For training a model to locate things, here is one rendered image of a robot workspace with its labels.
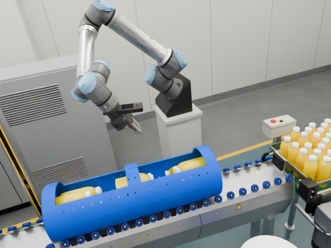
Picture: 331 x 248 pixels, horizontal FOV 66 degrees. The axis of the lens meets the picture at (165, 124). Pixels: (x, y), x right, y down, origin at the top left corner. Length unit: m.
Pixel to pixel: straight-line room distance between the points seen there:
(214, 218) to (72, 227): 0.75
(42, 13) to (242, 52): 3.13
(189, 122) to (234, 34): 2.76
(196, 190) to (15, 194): 2.30
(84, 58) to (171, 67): 0.66
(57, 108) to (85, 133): 0.39
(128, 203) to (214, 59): 3.52
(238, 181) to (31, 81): 1.94
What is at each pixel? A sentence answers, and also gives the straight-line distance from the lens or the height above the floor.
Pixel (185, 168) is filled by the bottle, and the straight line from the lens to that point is 1.36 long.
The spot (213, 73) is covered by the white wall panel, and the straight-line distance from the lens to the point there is 4.53.
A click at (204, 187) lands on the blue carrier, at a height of 1.12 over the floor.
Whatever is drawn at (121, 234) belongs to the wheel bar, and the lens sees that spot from 1.46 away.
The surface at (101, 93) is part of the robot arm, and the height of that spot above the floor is 1.66.
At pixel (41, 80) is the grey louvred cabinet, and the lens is 2.59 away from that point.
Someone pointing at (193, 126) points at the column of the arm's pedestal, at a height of 0.98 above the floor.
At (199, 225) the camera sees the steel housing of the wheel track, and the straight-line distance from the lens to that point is 1.53.
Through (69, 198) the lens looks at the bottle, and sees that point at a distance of 1.37.
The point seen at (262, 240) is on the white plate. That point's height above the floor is 1.04.
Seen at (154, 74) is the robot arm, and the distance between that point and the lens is 1.87.
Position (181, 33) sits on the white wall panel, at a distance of 4.11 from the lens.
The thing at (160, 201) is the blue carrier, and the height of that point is 1.10.
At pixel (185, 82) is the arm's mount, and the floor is 1.34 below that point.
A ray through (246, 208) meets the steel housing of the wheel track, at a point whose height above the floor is 0.86.
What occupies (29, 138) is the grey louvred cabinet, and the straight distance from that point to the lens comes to 2.83.
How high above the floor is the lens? 2.05
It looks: 30 degrees down
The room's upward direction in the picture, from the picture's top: 7 degrees counter-clockwise
